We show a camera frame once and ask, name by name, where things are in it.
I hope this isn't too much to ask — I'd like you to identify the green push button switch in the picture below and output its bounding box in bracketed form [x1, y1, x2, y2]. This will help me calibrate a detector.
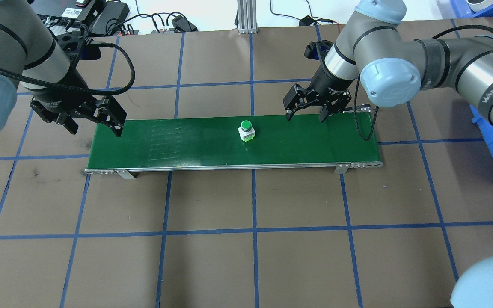
[238, 121, 256, 143]

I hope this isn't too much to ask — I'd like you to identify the green belt conveyor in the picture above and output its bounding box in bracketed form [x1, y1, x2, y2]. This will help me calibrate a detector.
[85, 106, 383, 179]

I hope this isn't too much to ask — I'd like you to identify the black device with label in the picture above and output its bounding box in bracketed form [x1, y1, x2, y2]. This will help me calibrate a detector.
[37, 0, 101, 24]

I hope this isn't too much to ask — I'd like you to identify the flat black device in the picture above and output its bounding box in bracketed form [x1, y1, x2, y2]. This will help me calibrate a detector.
[90, 2, 130, 36]

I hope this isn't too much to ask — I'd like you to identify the black power brick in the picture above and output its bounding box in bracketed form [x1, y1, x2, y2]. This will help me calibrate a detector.
[170, 14, 199, 33]

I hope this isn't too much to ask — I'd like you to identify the white printed mug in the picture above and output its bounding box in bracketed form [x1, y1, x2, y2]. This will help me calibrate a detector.
[467, 0, 493, 12]

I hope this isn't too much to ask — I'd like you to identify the wrist camera black bracket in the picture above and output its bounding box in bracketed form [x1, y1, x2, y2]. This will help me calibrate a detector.
[306, 41, 335, 60]
[56, 26, 101, 60]

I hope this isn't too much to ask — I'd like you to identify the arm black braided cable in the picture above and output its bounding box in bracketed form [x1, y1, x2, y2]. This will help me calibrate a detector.
[0, 38, 137, 95]

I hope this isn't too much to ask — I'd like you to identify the thin black switch cable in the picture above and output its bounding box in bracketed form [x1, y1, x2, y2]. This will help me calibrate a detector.
[270, 0, 311, 20]

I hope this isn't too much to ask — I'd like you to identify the aluminium profile post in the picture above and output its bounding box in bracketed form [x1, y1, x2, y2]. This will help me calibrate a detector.
[236, 0, 258, 34]

